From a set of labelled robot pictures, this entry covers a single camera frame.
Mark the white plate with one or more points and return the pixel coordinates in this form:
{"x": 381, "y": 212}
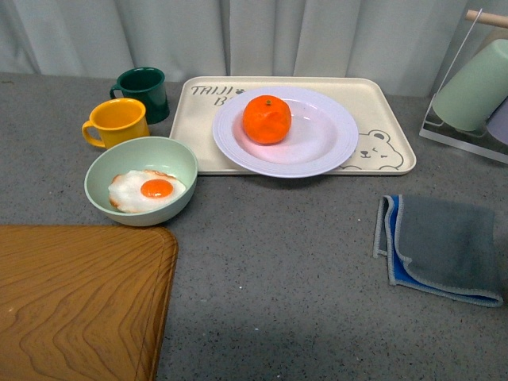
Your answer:
{"x": 323, "y": 135}

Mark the wooden cutting board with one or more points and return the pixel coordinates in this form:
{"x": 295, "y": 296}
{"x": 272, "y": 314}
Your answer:
{"x": 84, "y": 302}

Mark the dark green mug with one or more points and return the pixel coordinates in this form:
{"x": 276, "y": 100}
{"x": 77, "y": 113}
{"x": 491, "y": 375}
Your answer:
{"x": 145, "y": 84}

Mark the white cup rack wooden handle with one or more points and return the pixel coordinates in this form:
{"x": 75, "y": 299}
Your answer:
{"x": 479, "y": 142}

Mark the orange mandarin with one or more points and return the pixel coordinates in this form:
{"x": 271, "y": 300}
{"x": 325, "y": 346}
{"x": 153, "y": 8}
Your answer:
{"x": 267, "y": 119}

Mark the grey curtain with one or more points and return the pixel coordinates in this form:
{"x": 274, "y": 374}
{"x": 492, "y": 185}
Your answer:
{"x": 404, "y": 46}

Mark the yellow mug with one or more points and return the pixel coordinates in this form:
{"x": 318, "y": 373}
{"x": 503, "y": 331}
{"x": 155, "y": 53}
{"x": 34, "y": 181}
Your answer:
{"x": 114, "y": 122}

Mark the purple plastic cup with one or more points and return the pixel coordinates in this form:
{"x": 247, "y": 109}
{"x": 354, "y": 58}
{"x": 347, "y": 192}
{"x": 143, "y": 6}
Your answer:
{"x": 497, "y": 125}

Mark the light green bowl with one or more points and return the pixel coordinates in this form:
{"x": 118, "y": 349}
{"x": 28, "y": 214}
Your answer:
{"x": 155, "y": 154}

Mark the green plastic cup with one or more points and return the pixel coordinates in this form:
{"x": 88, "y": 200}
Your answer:
{"x": 476, "y": 90}

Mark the cream bear tray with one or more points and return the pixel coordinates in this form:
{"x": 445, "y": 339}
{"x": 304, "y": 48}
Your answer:
{"x": 382, "y": 148}

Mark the grey blue cloth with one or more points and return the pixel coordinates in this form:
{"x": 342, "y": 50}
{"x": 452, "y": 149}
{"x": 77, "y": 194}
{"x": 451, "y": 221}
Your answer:
{"x": 439, "y": 247}

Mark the fake fried egg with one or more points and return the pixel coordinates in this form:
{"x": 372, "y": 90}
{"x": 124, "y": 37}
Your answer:
{"x": 142, "y": 191}

